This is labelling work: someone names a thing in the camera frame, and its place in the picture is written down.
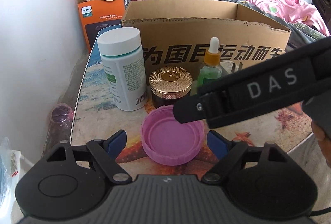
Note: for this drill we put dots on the white pill bottle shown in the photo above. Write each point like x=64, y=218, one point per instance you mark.
x=122, y=58

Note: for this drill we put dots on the clear plastic bag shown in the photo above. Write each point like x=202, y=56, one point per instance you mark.
x=10, y=173

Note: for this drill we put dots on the pink blanket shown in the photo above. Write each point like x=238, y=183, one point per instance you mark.
x=294, y=11

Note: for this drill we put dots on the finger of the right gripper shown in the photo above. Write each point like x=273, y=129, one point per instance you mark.
x=188, y=109

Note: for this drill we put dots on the gold lid brown jar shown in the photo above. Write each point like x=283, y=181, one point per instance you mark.
x=169, y=84

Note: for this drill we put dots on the person's right hand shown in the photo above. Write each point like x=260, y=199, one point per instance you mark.
x=323, y=141

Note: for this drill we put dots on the pink plastic lid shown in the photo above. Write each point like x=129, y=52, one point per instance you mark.
x=168, y=142

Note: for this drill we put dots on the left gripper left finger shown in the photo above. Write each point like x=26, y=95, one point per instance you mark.
x=70, y=181

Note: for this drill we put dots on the orange Philips box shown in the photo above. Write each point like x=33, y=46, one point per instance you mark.
x=97, y=14

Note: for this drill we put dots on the white power adapter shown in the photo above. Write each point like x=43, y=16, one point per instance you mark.
x=229, y=67

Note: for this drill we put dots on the grey bed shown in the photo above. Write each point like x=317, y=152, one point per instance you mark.
x=301, y=34

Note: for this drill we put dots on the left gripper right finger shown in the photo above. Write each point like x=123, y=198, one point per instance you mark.
x=261, y=181

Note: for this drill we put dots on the purple lined trash bin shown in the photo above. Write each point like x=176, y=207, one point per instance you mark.
x=61, y=116

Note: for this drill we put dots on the green dropper bottle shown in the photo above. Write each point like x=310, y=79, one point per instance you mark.
x=211, y=68

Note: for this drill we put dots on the brown cardboard box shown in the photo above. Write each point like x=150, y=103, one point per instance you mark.
x=178, y=33

